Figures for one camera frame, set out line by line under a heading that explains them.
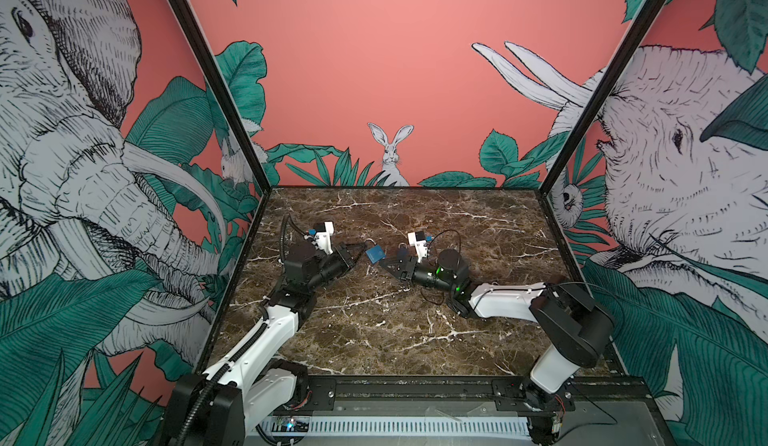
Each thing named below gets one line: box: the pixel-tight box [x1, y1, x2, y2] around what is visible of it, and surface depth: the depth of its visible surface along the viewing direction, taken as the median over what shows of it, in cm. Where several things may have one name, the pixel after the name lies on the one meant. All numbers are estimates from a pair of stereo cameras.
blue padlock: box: [364, 238, 387, 264], surface depth 79 cm
